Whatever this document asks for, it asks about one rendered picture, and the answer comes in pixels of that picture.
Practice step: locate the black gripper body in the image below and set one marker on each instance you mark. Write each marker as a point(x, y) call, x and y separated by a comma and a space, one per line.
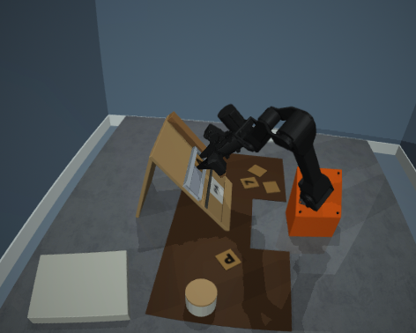
point(215, 160)

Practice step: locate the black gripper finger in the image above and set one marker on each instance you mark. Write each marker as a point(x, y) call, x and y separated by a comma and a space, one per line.
point(204, 164)
point(210, 148)

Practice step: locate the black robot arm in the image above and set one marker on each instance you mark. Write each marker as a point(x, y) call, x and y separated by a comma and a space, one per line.
point(296, 135)

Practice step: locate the grey cylinder with tan lid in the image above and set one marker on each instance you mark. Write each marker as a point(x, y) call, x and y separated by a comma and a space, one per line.
point(201, 297)

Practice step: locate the white paper label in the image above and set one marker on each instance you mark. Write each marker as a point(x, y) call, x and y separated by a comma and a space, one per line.
point(217, 190)

